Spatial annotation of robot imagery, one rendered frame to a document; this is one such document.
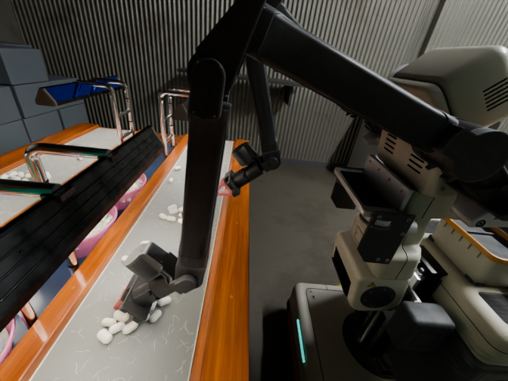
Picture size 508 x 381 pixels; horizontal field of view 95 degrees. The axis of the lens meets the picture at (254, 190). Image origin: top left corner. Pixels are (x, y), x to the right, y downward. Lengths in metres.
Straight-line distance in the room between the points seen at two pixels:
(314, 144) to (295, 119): 0.46
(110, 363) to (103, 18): 3.43
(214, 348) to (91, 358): 0.25
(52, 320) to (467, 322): 1.05
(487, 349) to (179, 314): 0.79
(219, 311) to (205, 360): 0.11
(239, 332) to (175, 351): 0.14
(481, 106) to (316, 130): 2.88
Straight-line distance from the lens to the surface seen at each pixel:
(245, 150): 0.79
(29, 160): 0.67
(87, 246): 0.95
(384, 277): 0.81
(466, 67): 0.61
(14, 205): 1.24
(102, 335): 0.68
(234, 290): 0.69
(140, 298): 0.62
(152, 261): 0.53
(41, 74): 2.96
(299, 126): 3.36
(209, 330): 0.64
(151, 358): 0.65
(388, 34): 3.54
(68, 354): 0.71
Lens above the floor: 1.32
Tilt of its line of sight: 30 degrees down
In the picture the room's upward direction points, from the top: 7 degrees clockwise
